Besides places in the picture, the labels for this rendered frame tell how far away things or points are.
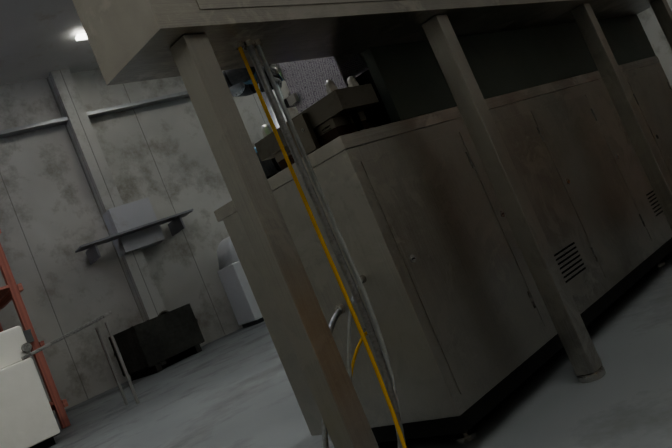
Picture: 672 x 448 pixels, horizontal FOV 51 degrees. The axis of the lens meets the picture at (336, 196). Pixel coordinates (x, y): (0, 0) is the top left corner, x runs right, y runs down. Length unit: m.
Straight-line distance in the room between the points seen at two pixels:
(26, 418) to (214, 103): 5.71
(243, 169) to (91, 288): 10.27
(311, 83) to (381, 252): 0.67
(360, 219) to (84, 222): 10.08
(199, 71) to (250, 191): 0.26
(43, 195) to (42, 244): 0.78
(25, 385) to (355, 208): 5.35
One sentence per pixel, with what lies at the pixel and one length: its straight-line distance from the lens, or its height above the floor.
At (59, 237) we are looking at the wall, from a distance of 11.68.
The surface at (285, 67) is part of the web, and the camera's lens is 2.36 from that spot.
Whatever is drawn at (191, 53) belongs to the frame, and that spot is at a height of 1.10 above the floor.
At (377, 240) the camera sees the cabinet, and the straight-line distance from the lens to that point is 1.87.
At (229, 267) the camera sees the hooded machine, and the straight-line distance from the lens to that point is 11.55.
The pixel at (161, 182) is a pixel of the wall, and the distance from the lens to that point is 12.36.
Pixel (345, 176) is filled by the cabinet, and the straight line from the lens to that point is 1.89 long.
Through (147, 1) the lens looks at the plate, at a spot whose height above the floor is 1.20.
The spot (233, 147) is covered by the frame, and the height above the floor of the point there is 0.89.
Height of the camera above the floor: 0.63
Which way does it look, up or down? 4 degrees up
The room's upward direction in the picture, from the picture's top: 23 degrees counter-clockwise
